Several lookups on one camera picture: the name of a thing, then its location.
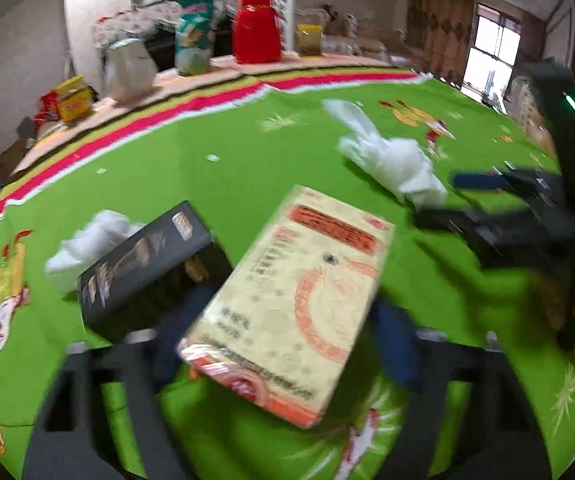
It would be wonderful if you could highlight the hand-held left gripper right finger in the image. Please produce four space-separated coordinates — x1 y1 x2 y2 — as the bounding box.
372 302 554 480

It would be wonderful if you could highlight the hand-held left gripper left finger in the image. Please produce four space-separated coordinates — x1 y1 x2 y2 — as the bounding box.
22 285 219 480

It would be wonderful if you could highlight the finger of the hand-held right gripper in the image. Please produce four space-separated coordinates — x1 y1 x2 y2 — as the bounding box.
411 206 495 243
450 169 535 197

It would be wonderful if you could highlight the white plastic bag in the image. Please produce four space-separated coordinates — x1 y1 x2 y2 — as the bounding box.
322 99 449 209

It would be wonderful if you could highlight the cream carton box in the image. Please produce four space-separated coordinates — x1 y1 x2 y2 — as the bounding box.
176 185 397 429

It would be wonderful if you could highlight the black box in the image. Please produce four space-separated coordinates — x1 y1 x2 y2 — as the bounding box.
78 201 233 342

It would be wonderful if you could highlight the crumpled white tissue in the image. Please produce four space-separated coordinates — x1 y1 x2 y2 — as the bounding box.
45 210 144 294

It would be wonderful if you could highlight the window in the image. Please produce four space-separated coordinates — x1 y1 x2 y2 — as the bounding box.
462 2 524 107

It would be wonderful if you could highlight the brown curtain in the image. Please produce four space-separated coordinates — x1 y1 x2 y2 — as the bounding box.
406 0 479 87

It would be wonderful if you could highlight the green printed tablecloth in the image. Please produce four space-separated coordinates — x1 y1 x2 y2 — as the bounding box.
0 54 575 480

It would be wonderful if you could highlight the glass jar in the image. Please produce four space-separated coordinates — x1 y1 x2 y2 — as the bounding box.
295 22 325 56

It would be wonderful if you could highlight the yellow box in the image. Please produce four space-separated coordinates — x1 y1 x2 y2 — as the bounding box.
56 76 94 122

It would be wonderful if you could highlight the white kettle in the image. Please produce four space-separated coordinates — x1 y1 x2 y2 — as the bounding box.
102 37 160 104

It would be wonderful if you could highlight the red bag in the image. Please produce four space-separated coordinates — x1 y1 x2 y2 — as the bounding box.
232 0 284 65

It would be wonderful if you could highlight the green snack packet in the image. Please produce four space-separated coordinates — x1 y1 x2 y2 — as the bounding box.
174 0 216 76

